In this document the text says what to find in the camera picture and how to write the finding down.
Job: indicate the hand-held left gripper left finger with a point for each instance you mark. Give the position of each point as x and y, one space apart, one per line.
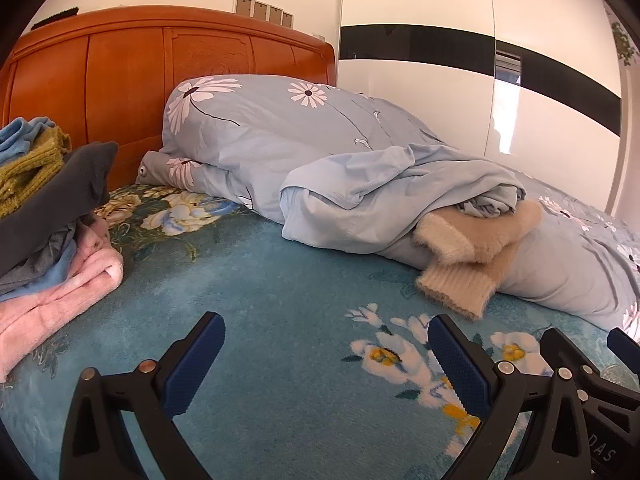
192 365

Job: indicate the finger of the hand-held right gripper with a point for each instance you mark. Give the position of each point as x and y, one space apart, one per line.
625 350
565 350

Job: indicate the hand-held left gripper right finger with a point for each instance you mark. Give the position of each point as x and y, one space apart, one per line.
460 367

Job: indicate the light blue shirt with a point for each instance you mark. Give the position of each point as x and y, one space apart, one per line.
360 200

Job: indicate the teal floral blanket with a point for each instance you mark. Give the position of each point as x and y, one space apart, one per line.
275 300

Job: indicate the beige fuzzy sweater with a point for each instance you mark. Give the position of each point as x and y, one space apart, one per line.
470 240

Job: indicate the pink fleece garment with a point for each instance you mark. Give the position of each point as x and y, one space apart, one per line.
50 310

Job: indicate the pale blue folded garment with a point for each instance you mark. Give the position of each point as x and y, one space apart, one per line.
62 267

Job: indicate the grey floral pillow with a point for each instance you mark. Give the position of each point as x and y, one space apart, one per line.
155 167

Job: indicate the dark grey folded garment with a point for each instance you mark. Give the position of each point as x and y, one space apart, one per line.
50 210

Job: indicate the blue floral duvet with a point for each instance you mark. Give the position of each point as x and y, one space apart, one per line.
260 135

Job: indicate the olive green knit sweater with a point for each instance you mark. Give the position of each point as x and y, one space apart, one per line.
30 175

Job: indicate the orange wooden headboard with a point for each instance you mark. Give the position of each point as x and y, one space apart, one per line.
125 85

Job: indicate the white wardrobe with black stripe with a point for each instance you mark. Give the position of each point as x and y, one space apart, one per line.
415 75

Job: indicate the black item on headboard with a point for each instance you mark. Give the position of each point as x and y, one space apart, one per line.
55 17

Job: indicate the green plant wall sticker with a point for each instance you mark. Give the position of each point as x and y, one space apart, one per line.
622 45

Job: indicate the wall switch panel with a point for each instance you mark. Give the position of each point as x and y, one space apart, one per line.
262 10

